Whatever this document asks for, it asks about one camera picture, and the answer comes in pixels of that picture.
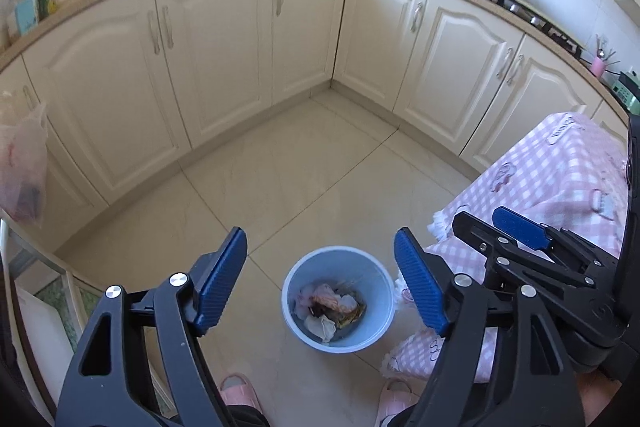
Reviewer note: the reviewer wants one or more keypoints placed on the cream base cabinets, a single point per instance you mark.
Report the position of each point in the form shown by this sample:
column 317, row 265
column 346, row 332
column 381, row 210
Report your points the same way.
column 225, row 47

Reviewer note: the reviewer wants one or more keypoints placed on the black gas cooktop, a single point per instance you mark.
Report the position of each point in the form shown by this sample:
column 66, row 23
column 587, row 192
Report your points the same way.
column 530, row 14

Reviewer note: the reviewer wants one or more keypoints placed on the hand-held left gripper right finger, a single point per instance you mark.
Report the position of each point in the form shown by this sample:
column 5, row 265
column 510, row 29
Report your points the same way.
column 420, row 287

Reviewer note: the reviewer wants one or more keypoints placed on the blue plastic bin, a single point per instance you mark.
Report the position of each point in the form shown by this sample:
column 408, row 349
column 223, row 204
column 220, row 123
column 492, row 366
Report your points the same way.
column 300, row 267

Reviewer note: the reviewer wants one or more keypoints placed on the hanging translucent plastic bag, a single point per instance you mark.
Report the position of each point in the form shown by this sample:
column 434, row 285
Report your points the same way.
column 22, row 157

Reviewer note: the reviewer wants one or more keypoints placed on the pink checked tablecloth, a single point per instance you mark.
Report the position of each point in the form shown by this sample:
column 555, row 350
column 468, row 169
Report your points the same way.
column 550, row 167

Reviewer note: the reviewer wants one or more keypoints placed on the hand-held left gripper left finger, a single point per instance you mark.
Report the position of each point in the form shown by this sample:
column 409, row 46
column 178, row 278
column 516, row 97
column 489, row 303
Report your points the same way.
column 220, row 282

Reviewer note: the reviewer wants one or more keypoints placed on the pink slipper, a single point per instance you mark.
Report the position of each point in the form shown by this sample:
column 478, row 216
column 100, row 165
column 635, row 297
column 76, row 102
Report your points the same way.
column 395, row 399
column 237, row 394

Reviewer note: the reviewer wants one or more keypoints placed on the person's dark trouser leg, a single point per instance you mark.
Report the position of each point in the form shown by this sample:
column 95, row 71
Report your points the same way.
column 247, row 419
column 397, row 422

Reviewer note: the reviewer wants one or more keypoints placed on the gold snack bag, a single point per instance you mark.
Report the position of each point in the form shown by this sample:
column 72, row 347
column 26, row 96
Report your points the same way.
column 354, row 313

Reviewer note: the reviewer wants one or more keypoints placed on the white paper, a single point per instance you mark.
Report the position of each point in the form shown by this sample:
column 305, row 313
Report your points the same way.
column 322, row 328

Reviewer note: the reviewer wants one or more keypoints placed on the green packet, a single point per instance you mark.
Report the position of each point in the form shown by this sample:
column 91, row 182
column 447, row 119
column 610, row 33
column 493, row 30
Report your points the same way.
column 46, row 2

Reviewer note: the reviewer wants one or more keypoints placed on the white plastic bag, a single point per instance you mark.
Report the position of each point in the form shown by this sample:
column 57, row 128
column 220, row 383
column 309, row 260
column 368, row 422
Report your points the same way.
column 320, row 294

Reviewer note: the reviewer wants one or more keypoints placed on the pink utensil holder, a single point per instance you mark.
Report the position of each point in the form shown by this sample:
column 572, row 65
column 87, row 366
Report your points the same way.
column 598, row 67

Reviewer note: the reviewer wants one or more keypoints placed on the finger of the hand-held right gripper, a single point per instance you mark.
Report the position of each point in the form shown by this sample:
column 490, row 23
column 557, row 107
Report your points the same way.
column 475, row 234
column 520, row 227

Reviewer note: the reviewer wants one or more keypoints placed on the glass shelf rack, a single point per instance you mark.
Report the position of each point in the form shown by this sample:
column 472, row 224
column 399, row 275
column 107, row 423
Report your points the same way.
column 30, row 267

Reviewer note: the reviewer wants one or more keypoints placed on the light blue box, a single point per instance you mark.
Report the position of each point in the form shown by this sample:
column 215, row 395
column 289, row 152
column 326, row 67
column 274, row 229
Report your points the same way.
column 26, row 16

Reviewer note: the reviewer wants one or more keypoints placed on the green countertop appliance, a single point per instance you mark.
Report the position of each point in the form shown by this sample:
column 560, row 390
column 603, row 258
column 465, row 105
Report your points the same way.
column 629, row 92

